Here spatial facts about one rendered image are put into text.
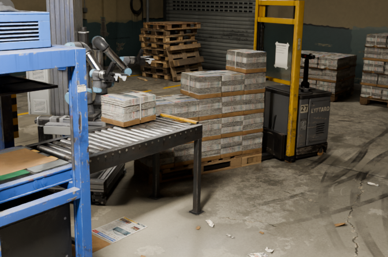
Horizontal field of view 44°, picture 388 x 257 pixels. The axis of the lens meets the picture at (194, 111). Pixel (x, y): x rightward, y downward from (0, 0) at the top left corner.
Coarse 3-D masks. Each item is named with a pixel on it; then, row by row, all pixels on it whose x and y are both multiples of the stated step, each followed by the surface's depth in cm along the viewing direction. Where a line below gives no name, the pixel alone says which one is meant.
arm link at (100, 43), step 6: (96, 42) 468; (102, 42) 468; (102, 48) 468; (108, 48) 470; (108, 54) 472; (114, 54) 474; (114, 60) 475; (120, 60) 478; (120, 66) 479; (126, 66) 482; (126, 72) 480
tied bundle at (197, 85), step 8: (184, 80) 517; (192, 80) 502; (200, 80) 493; (208, 80) 498; (216, 80) 503; (184, 88) 519; (192, 88) 505; (200, 88) 494; (208, 88) 500; (216, 88) 505
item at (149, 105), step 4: (124, 92) 420; (128, 92) 420; (132, 92) 420; (136, 92) 420; (140, 92) 420; (144, 92) 421; (144, 96) 405; (148, 96) 409; (152, 96) 413; (144, 100) 406; (148, 100) 410; (152, 100) 413; (144, 104) 407; (148, 104) 411; (152, 104) 414; (144, 108) 408; (148, 108) 411; (152, 108) 416; (144, 112) 409; (148, 112) 413; (152, 112) 417; (144, 116) 410
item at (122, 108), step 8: (104, 96) 403; (112, 96) 401; (120, 96) 401; (128, 96) 404; (104, 104) 405; (112, 104) 397; (120, 104) 390; (128, 104) 392; (136, 104) 399; (104, 112) 407; (112, 112) 400; (120, 112) 393; (128, 112) 394; (136, 112) 402; (120, 120) 394; (128, 120) 396
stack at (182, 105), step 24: (168, 96) 510; (240, 96) 524; (216, 120) 513; (240, 120) 530; (192, 144) 503; (216, 144) 519; (240, 144) 537; (144, 168) 494; (168, 168) 495; (192, 168) 510
